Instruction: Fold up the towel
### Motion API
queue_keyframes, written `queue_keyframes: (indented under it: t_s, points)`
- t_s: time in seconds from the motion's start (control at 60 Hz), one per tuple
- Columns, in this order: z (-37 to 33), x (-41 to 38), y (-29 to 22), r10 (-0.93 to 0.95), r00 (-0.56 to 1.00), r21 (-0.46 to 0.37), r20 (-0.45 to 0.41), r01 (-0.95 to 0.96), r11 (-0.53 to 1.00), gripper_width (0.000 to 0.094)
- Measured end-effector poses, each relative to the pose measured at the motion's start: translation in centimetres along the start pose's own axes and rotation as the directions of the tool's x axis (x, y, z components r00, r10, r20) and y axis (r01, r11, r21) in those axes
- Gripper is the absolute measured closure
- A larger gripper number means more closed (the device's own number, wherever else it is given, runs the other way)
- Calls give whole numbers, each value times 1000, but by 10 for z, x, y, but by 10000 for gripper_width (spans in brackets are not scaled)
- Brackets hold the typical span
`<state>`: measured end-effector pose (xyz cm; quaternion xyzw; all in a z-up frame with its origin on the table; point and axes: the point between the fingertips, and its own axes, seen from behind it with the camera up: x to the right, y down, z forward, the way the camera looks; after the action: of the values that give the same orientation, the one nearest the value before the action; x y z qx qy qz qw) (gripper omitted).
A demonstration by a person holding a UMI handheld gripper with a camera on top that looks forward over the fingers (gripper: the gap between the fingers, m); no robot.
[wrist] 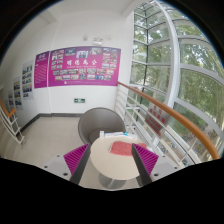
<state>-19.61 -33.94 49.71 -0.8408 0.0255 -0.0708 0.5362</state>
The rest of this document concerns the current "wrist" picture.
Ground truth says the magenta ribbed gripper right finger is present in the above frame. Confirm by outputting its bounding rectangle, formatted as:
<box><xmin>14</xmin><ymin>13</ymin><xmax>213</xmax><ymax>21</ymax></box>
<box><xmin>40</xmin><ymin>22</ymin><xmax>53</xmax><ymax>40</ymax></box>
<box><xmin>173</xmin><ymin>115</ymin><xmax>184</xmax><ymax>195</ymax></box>
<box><xmin>131</xmin><ymin>144</ymin><xmax>159</xmax><ymax>186</ymax></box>

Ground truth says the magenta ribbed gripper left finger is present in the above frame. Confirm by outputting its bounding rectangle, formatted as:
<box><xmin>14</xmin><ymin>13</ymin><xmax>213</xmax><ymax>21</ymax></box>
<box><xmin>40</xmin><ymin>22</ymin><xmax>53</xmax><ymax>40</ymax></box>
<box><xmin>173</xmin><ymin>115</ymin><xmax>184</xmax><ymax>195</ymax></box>
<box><xmin>64</xmin><ymin>143</ymin><xmax>91</xmax><ymax>184</ymax></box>

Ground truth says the red folded towel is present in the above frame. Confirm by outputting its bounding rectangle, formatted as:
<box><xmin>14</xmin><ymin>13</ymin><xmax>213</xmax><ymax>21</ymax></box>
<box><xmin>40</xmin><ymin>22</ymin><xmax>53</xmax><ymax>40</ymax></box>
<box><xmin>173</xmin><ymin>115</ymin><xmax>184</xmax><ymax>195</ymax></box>
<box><xmin>109</xmin><ymin>140</ymin><xmax>148</xmax><ymax>157</ymax></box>

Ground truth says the round white table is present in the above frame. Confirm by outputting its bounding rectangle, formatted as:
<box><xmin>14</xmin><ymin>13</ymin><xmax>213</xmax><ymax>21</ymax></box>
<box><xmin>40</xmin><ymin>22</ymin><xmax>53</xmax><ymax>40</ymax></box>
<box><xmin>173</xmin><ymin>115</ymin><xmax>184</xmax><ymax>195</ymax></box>
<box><xmin>90</xmin><ymin>136</ymin><xmax>141</xmax><ymax>190</ymax></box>

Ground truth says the white box on table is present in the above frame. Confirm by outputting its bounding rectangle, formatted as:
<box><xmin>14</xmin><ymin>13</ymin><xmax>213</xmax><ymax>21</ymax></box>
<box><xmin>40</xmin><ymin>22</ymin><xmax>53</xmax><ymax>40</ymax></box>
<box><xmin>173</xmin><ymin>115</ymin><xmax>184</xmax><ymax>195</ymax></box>
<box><xmin>104</xmin><ymin>132</ymin><xmax>128</xmax><ymax>138</ymax></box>

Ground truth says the grey tub chair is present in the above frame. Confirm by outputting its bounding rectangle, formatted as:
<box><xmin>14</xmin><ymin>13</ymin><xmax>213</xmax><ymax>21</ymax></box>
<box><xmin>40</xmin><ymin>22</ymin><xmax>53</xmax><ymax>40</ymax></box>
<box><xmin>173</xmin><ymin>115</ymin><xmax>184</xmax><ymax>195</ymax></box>
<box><xmin>78</xmin><ymin>107</ymin><xmax>126</xmax><ymax>143</ymax></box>

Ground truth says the red notice sign on railing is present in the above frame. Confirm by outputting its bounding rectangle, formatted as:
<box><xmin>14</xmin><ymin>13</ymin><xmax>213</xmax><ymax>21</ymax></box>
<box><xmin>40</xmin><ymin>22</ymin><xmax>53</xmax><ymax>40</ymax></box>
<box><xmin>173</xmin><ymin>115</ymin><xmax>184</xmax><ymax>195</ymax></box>
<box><xmin>145</xmin><ymin>103</ymin><xmax>170</xmax><ymax>137</ymax></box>

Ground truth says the green exit sign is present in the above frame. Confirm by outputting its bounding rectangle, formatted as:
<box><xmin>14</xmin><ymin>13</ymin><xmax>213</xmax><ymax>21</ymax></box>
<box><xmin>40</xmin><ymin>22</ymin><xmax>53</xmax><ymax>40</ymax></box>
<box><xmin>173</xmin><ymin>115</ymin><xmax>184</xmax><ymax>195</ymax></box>
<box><xmin>74</xmin><ymin>98</ymin><xmax>85</xmax><ymax>103</ymax></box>

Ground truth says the orange wooden handrail right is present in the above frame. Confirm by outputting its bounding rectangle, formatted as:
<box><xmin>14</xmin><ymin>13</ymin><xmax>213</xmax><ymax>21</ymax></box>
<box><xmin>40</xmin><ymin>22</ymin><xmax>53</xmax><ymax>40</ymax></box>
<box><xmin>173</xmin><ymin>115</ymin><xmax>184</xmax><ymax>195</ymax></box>
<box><xmin>118</xmin><ymin>82</ymin><xmax>220</xmax><ymax>160</ymax></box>

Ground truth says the white stair railing left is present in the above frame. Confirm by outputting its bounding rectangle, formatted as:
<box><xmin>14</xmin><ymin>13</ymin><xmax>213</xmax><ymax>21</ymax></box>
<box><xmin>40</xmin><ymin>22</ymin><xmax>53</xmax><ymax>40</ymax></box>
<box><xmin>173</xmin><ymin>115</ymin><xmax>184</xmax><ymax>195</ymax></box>
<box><xmin>0</xmin><ymin>100</ymin><xmax>25</xmax><ymax>145</ymax></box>

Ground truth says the large magenta photo poster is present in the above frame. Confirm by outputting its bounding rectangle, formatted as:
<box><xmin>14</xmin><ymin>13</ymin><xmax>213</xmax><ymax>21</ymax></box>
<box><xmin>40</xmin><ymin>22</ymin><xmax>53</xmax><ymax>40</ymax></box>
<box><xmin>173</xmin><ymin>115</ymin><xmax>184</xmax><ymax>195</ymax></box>
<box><xmin>48</xmin><ymin>46</ymin><xmax>121</xmax><ymax>87</ymax></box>

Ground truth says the white photo panel lower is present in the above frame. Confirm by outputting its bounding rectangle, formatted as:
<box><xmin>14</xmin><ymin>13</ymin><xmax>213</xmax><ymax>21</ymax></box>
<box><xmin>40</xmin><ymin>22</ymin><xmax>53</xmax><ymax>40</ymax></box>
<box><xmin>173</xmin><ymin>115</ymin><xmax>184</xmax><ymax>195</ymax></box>
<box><xmin>13</xmin><ymin>76</ymin><xmax>23</xmax><ymax>110</ymax></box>

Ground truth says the narrow magenta text poster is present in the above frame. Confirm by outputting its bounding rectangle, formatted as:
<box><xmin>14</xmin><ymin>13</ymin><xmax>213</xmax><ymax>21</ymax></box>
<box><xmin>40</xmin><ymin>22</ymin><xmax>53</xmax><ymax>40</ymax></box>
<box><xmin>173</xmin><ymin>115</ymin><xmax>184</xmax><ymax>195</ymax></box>
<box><xmin>34</xmin><ymin>51</ymin><xmax>49</xmax><ymax>89</ymax></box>

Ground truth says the white photo wall panel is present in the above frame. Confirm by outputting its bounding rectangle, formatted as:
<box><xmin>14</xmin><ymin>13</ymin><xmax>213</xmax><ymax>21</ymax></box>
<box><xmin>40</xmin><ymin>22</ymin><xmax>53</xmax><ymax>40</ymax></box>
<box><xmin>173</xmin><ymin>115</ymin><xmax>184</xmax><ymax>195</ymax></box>
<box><xmin>22</xmin><ymin>61</ymin><xmax>34</xmax><ymax>100</ymax></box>

